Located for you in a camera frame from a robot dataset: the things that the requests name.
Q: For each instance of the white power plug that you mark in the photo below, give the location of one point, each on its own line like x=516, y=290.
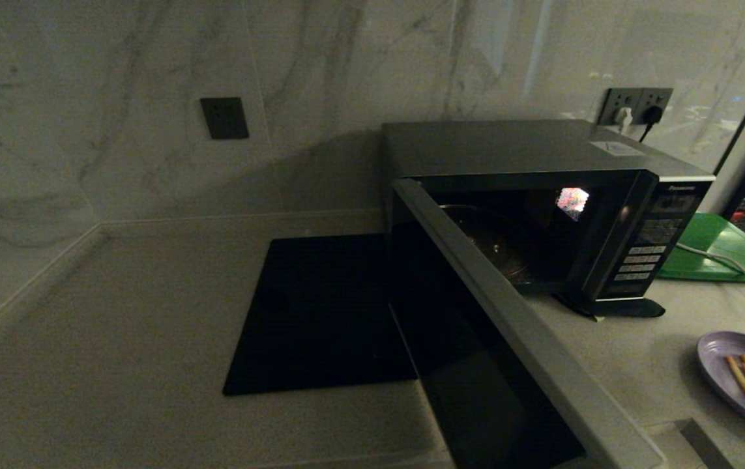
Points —
x=623, y=118

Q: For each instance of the black glass induction cooktop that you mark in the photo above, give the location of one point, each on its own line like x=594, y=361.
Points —
x=320, y=312

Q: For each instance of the black glass microwave door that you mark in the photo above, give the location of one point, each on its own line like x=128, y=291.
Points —
x=476, y=365

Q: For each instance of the single black wall socket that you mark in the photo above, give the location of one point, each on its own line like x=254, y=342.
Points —
x=224, y=118

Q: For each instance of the green plastic cutting board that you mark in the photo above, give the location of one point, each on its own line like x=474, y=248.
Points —
x=717, y=254

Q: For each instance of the double grey wall socket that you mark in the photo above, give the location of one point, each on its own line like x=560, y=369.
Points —
x=633, y=98

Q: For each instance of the purple round plate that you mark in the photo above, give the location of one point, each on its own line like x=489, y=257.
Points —
x=717, y=365

